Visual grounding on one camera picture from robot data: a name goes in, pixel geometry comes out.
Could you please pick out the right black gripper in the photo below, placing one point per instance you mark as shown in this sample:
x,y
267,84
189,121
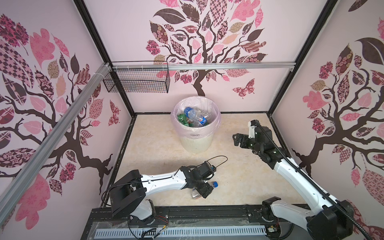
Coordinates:
x,y
244,137

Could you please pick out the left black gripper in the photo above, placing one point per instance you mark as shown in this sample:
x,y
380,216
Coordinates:
x,y
206,190

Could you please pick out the blue cap clear bottle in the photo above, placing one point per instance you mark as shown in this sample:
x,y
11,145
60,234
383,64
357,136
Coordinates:
x,y
201,192

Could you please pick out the pepsi label clear bottle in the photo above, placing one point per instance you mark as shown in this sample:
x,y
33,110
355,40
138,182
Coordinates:
x,y
204,120

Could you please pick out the blue label bottle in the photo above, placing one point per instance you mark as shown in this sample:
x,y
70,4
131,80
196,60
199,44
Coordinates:
x,y
193,114

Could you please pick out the green sprite bottle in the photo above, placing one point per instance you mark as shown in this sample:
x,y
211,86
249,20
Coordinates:
x,y
182,118

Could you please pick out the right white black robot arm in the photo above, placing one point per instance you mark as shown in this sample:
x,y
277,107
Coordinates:
x,y
326,218

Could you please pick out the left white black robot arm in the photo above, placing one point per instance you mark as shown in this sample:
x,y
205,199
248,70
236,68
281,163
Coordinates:
x,y
128,194

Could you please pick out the white ribbed trash bin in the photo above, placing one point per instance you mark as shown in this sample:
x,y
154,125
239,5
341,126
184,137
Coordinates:
x,y
196,146

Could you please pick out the pink plastic bin liner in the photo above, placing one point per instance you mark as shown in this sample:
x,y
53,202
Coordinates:
x,y
194,130

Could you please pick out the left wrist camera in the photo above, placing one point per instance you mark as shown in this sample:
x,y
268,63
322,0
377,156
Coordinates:
x,y
207,171

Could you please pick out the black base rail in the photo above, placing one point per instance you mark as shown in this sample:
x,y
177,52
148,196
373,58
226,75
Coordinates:
x,y
199,216

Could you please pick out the white slotted cable duct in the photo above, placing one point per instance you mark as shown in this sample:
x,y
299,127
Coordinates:
x,y
179,232

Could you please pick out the aluminium rail back wall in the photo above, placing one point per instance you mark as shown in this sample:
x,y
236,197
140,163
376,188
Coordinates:
x,y
221,66

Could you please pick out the aluminium rail wall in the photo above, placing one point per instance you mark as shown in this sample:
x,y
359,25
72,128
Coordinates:
x,y
23,180
221,66

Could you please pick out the black wire mesh basket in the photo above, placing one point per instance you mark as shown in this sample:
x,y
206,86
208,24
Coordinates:
x,y
138,77

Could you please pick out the aluminium rail left wall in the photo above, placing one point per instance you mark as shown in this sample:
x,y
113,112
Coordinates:
x,y
23,180

